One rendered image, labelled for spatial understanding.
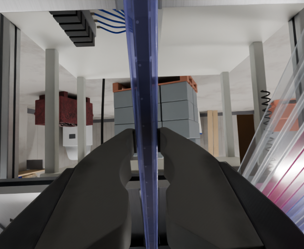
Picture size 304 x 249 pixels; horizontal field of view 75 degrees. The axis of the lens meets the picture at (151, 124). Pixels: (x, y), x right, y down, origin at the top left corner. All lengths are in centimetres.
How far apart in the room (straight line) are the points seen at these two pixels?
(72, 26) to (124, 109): 260
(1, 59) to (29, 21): 11
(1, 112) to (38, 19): 24
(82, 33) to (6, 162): 33
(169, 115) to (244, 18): 220
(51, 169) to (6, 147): 16
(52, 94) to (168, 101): 219
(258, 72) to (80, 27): 52
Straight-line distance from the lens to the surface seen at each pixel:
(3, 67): 60
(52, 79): 70
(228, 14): 58
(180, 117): 267
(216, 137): 691
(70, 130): 622
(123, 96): 307
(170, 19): 56
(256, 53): 74
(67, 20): 46
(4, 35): 63
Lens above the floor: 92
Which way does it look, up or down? 5 degrees down
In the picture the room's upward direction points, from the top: 178 degrees clockwise
